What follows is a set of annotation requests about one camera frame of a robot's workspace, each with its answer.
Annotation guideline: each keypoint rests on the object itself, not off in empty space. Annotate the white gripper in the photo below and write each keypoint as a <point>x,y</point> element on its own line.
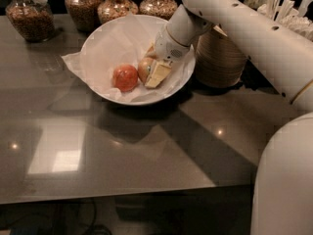
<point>168,47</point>

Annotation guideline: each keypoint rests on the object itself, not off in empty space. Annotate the yellow-red apple with sticker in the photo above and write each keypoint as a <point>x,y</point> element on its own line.
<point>144,69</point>

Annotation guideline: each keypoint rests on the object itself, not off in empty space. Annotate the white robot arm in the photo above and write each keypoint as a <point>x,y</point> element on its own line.
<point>283,190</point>

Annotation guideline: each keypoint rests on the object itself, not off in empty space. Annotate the red apple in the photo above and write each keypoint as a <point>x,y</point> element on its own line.
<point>125,77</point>

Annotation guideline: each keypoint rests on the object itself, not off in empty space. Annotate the large white bowl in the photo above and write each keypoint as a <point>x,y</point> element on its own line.
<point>107,43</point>

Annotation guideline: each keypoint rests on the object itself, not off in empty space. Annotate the white paper liner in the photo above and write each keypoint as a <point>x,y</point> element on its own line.
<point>124,39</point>

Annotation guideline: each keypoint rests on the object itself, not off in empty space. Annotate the glass jar of cereal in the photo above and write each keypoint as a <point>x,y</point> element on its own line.
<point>84,13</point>
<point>32,19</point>
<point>110,10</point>
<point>158,8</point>

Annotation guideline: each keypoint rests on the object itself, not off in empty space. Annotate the front stack of paper bowls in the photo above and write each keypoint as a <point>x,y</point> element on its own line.
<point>219,62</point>

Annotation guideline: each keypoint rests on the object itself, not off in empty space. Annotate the black condiment organizer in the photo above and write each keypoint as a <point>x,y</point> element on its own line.
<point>253,79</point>

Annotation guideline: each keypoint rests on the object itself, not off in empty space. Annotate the left glass jar of cereal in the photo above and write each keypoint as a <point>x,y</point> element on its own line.
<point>32,19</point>

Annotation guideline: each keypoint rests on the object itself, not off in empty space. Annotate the white plastic cutlery bunch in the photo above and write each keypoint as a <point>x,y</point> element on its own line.
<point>283,12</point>

